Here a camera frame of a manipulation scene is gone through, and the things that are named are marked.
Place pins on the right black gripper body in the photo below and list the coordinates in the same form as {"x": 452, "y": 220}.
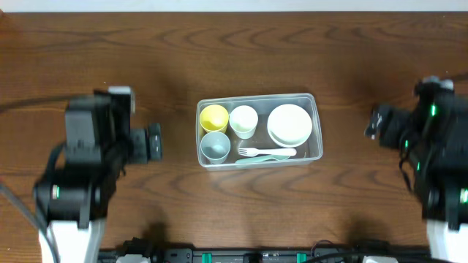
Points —
{"x": 402, "y": 129}

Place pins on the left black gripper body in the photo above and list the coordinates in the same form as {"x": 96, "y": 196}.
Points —
{"x": 140, "y": 148}

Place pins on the grey plastic cup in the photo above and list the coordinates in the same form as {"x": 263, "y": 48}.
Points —
{"x": 215, "y": 146}

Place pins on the yellow plastic cup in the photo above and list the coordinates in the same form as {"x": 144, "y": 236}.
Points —
{"x": 214, "y": 118}

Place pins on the white plastic cup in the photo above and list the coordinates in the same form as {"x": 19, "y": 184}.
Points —
{"x": 243, "y": 121}

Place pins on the white plastic bowl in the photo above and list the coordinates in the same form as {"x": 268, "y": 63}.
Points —
{"x": 289, "y": 125}

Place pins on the white plastic fork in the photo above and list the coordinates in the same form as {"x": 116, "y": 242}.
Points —
{"x": 252, "y": 152}

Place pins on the mint green plastic spoon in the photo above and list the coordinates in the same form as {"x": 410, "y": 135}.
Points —
{"x": 259, "y": 159}

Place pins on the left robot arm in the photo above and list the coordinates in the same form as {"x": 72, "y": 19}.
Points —
{"x": 73, "y": 195}

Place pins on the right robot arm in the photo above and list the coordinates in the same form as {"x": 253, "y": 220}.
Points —
{"x": 432, "y": 139}

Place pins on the clear plastic container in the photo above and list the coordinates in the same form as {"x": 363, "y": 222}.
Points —
{"x": 308, "y": 152}

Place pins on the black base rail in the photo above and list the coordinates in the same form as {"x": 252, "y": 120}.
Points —
{"x": 140, "y": 250}

